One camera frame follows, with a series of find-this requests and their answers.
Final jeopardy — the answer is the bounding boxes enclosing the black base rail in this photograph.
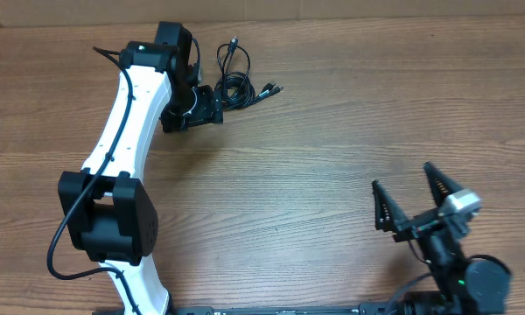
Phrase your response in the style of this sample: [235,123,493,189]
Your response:
[91,301,447,315]

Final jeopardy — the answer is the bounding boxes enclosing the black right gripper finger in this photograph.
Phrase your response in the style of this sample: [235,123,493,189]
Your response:
[372,180,408,232]
[423,162,464,207]

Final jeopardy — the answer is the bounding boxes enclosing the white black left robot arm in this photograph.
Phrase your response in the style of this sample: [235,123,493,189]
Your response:
[46,21,223,314]

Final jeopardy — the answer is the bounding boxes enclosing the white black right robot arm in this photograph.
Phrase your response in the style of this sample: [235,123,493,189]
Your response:
[372,162,513,314]

